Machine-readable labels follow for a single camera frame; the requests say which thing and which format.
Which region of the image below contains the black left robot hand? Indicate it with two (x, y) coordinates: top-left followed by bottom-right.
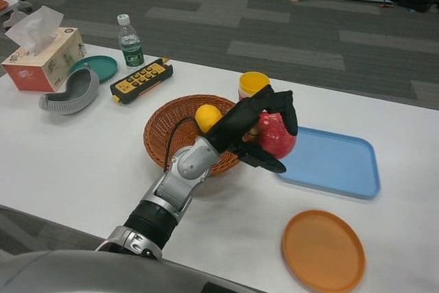
(204, 84), (298, 174)

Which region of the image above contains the red apple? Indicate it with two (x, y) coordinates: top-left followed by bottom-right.
(241, 111), (298, 161)

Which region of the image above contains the yellow lemon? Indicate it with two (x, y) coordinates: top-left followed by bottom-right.
(195, 104), (222, 134)

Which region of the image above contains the white plastic cup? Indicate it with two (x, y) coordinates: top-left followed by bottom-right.
(237, 87), (255, 102)

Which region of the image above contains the yellow plastic cup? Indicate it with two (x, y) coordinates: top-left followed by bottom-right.
(239, 71), (271, 97)

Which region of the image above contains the brown wicker basket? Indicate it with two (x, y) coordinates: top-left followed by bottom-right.
(143, 94), (241, 178)

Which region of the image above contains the yellow black remote controller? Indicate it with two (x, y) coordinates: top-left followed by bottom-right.
(109, 58), (174, 105)

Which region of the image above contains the blue rectangular plastic tray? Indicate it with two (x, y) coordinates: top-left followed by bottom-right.
(274, 126), (381, 200)

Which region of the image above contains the clear water bottle green label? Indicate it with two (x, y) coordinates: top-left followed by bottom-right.
(117, 14), (145, 71)

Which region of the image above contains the teal round plastic plate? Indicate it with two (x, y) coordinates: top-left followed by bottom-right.
(69, 54), (118, 84)

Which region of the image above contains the orange round plastic plate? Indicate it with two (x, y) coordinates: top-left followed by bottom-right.
(282, 209), (367, 293)

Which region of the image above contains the grey knitted headband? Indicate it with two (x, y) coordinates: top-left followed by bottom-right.
(38, 62), (100, 115)

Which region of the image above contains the cardboard tissue box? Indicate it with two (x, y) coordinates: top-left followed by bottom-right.
(1, 27), (86, 93)

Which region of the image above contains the white paper tissue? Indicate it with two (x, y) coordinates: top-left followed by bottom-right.
(4, 5), (65, 57)

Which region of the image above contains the small black bag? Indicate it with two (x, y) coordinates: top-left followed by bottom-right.
(401, 0), (435, 12)

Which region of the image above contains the silver robot chest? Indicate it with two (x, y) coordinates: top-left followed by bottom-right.
(0, 250), (261, 293)

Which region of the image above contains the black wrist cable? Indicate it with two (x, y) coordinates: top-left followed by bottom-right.
(163, 117), (196, 174)

